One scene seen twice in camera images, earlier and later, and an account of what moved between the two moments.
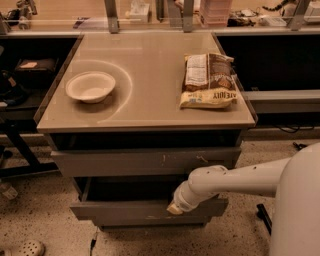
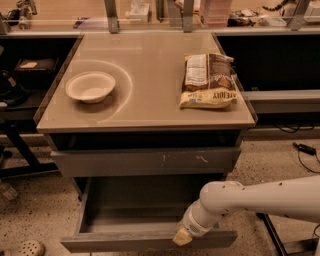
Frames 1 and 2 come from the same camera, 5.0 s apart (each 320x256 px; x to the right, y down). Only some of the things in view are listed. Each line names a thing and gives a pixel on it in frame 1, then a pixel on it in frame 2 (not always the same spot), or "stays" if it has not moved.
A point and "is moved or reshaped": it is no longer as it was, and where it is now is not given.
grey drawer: [138, 198] is moved or reshaped
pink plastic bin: [215, 13] stays
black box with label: [36, 72] stays
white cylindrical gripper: [182, 201] → [194, 225]
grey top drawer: [149, 162] stays
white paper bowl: [90, 86] stays
